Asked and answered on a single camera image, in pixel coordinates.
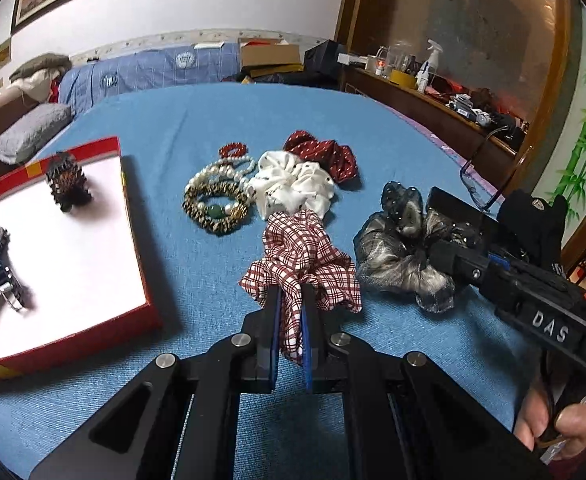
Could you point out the dark red dotted scrunchie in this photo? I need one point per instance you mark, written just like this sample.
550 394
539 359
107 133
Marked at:
336 159

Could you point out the leopard print scrunchie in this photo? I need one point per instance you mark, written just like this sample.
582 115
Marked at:
219 208

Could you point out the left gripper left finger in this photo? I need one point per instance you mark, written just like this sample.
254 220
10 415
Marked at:
177 418

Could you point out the white spray bottle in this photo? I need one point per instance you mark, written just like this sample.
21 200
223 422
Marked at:
429 68

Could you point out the black bag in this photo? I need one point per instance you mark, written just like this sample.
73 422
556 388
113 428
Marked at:
323 58

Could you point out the wooden side shelf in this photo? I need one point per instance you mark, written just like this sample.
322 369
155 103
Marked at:
444 123

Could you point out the white printed scrunchie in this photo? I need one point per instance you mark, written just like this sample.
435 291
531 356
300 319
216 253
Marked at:
285 183

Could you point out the red plaid scrunchie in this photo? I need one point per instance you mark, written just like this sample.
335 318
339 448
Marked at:
298 252

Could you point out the cardboard box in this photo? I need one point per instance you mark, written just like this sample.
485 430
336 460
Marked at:
265 53

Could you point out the black spiky hair claw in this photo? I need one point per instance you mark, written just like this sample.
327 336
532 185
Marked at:
67 182

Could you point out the person's right hand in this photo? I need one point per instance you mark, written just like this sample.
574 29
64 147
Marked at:
533 418

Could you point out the grey pillow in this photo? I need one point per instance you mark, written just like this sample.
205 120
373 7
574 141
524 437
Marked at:
33 131

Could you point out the blue bed blanket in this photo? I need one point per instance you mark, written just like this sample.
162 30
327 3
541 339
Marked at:
166 136

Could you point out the grey clothes pile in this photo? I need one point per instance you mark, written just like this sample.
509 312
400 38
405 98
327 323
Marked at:
43 61

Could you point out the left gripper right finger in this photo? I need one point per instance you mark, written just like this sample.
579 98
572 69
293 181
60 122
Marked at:
405 418

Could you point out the black grey sheer scrunchie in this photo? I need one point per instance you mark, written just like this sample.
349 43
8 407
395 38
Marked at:
393 249

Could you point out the red tray white inside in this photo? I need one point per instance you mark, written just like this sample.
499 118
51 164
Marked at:
85 288

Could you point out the blue plaid folded quilt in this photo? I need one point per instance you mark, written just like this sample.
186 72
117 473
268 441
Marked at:
85 86

